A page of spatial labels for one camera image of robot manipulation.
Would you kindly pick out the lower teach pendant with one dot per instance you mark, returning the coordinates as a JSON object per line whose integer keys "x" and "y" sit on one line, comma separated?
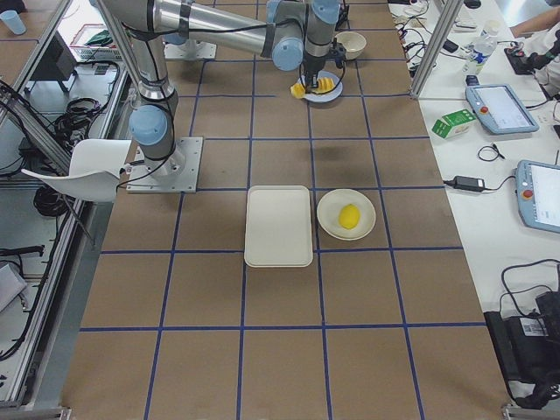
{"x": 537, "y": 193}

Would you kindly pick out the black equipment case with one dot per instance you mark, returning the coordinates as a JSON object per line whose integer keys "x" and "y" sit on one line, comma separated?
{"x": 527, "y": 348}

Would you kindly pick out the cream round plate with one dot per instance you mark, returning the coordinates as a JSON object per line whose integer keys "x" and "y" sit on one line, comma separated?
{"x": 330, "y": 205}

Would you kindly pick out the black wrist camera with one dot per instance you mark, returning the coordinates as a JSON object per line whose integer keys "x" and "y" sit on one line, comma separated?
{"x": 338, "y": 54}

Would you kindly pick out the white rectangular tray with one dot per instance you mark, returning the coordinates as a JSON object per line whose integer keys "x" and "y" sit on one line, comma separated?
{"x": 278, "y": 232}

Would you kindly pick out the teach pendant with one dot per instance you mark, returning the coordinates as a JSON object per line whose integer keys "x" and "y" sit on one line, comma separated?
{"x": 537, "y": 193}
{"x": 499, "y": 109}

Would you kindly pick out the clear water bottle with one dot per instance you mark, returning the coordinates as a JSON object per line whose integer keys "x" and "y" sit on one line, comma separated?
{"x": 481, "y": 49}

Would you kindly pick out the yellow lemon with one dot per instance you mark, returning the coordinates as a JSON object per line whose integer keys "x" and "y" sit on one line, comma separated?
{"x": 349, "y": 216}

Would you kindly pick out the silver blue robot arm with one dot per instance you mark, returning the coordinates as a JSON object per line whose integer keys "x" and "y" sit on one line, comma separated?
{"x": 295, "y": 36}

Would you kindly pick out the cream bowl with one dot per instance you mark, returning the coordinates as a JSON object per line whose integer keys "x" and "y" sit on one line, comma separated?
{"x": 353, "y": 42}

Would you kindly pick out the black power adapter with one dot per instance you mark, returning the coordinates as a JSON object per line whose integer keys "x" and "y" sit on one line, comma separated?
{"x": 465, "y": 183}

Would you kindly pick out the light blue plastic cup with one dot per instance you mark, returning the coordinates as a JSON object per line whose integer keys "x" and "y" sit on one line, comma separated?
{"x": 13, "y": 21}

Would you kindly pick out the blue round plate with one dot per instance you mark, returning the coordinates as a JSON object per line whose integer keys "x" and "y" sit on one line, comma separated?
{"x": 326, "y": 97}

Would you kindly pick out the upper teach pendant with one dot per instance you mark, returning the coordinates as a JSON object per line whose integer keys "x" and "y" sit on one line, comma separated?
{"x": 499, "y": 109}

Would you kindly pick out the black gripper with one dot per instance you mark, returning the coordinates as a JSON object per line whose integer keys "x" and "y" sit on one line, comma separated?
{"x": 311, "y": 68}

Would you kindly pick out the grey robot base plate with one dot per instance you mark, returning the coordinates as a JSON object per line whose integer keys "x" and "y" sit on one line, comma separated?
{"x": 178, "y": 174}

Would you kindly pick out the white chair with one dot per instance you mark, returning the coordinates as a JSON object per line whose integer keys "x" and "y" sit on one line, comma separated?
{"x": 94, "y": 170}

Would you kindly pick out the aluminium frame post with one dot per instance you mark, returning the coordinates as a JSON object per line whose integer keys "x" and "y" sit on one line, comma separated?
{"x": 437, "y": 39}

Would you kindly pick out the green white carton box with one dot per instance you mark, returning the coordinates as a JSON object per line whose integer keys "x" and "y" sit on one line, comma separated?
{"x": 453, "y": 124}

